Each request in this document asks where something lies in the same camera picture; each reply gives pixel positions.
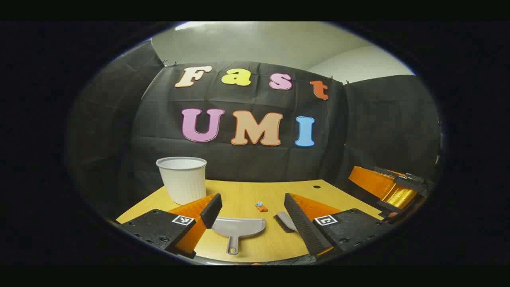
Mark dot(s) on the small grey dustpan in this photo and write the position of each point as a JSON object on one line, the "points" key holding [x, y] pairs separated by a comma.
{"points": [[239, 226]]}

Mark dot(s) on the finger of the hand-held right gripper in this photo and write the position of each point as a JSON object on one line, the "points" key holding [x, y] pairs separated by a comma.
{"points": [[370, 181], [400, 197]]}

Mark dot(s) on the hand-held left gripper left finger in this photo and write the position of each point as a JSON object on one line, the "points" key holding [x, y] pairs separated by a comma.
{"points": [[159, 228]]}

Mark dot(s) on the white ribbed garbage bin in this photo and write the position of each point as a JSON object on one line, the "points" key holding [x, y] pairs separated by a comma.
{"points": [[184, 181]]}

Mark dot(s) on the small grey broom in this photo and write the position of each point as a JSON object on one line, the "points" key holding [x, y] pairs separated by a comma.
{"points": [[287, 221]]}

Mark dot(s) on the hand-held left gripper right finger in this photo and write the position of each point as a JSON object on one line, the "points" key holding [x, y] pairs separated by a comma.
{"points": [[303, 225]]}

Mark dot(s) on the orange paper scrap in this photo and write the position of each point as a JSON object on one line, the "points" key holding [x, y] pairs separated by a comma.
{"points": [[262, 208]]}

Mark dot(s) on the wooden desktop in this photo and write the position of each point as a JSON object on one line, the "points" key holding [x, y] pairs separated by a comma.
{"points": [[247, 195]]}

